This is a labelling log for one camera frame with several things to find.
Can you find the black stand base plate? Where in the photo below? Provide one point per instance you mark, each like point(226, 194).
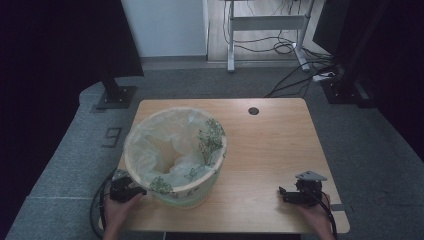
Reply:
point(345, 91)
point(116, 97)

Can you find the grey tape strip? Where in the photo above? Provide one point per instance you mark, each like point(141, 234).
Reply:
point(338, 207)

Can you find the white wall panel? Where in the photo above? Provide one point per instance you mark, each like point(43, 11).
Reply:
point(165, 26)

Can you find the person's left hand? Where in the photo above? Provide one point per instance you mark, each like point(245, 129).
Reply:
point(116, 213)

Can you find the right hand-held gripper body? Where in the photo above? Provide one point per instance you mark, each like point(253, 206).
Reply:
point(308, 195)

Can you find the white metal desk frame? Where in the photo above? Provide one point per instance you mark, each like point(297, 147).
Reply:
point(266, 22)

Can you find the white power strip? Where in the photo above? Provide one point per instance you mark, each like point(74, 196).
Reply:
point(322, 77)

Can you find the person's right hand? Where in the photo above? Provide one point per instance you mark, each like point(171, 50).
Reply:
point(316, 216)

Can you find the cream trash bin green print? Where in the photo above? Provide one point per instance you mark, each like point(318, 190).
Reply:
point(186, 197)

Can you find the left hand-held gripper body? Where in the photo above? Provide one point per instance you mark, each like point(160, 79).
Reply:
point(120, 191)

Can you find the round dark table grommet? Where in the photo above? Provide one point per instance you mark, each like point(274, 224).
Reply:
point(253, 111)

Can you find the black curtain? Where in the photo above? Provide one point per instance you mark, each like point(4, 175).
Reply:
point(50, 66)

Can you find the dark monitor panel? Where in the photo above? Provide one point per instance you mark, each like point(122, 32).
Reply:
point(331, 25)

